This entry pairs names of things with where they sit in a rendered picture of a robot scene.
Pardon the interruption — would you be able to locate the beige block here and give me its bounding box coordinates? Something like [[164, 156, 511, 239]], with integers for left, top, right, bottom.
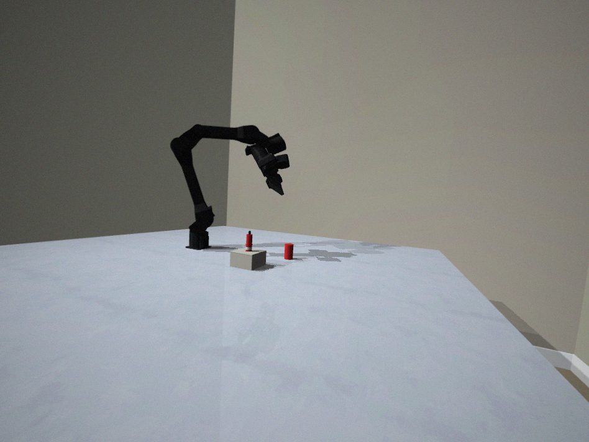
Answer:
[[230, 248, 267, 271]]

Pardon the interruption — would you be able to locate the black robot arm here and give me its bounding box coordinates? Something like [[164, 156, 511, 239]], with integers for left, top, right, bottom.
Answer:
[[170, 124, 286, 250]]

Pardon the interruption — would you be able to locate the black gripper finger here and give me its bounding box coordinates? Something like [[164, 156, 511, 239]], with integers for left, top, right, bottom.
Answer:
[[268, 178, 284, 195], [262, 163, 281, 188]]

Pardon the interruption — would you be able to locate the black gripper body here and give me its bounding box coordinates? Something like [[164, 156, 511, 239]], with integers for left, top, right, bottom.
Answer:
[[255, 153, 277, 186]]

